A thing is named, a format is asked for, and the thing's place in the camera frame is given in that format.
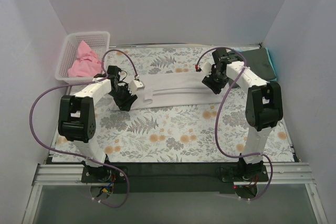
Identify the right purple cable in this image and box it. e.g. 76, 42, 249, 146
195, 47, 274, 201

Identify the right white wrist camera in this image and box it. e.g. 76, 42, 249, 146
195, 61, 212, 77

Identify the pink t shirt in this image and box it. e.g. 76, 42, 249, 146
68, 40, 102, 78

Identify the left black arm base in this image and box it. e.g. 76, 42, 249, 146
81, 161, 126, 183

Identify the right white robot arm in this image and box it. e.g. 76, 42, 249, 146
195, 47, 283, 168

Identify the white t shirt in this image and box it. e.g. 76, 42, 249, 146
126, 72, 227, 110

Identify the purple cable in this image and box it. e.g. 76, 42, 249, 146
29, 49, 140, 208
195, 47, 274, 201

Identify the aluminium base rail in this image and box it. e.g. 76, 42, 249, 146
33, 163, 315, 194

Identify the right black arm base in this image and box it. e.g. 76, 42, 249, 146
216, 162, 269, 182

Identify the dark green folded t shirt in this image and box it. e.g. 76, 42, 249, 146
226, 48, 277, 92

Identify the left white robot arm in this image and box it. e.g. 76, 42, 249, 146
58, 66, 138, 168

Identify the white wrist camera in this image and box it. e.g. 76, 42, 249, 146
195, 61, 212, 77
128, 79, 145, 95

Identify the floral table mat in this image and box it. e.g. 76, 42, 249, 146
52, 47, 299, 163

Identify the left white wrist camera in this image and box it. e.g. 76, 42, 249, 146
128, 79, 145, 95

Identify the teal folded t shirt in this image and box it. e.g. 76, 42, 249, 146
258, 48, 277, 81

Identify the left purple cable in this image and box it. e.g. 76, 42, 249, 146
29, 49, 140, 208

